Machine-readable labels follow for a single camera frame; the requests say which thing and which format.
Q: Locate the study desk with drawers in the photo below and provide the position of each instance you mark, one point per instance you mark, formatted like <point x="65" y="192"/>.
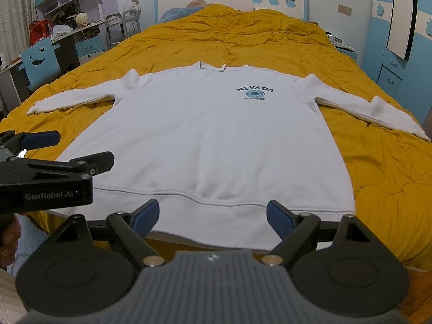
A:
<point x="75" y="49"/>

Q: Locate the blue white wardrobe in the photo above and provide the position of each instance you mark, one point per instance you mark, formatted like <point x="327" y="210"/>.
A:
<point x="398" y="52"/>

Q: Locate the blue pillow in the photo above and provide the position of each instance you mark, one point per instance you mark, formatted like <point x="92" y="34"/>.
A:
<point x="177" y="13"/>

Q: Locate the red bag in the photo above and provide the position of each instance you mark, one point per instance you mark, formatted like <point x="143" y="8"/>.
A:
<point x="39" y="30"/>

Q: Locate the white plastic bag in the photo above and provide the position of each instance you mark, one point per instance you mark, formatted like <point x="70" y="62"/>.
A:
<point x="60" y="30"/>

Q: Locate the cream round ball lamp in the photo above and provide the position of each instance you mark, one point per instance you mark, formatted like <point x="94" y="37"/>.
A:
<point x="81" y="19"/>

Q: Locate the left hand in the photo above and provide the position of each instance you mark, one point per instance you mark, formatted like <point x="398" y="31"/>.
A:
<point x="9" y="242"/>

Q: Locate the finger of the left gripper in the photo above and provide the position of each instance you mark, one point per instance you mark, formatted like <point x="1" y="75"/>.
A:
<point x="95" y="164"/>
<point x="16" y="144"/>

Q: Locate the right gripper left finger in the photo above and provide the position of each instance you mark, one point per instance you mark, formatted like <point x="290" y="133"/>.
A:
<point x="127" y="232"/>

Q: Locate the white Nevada sweatshirt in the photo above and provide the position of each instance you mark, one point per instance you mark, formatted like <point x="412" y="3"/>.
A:
<point x="213" y="145"/>

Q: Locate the blue smiley face chair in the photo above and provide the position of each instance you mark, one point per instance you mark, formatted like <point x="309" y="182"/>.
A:
<point x="40" y="63"/>

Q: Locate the wall switch plate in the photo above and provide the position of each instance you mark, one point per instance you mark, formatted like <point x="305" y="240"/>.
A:
<point x="344" y="9"/>

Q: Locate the mustard yellow quilt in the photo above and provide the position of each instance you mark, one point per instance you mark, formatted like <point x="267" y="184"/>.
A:
<point x="390" y="170"/>

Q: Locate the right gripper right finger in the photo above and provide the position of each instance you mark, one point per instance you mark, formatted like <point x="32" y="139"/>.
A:
<point x="298" y="232"/>

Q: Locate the bedside nightstand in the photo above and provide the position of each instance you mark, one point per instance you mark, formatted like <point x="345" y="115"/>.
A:
<point x="341" y="46"/>

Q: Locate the grey metal rolling cart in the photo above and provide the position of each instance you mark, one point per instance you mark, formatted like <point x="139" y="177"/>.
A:
<point x="120" y="26"/>

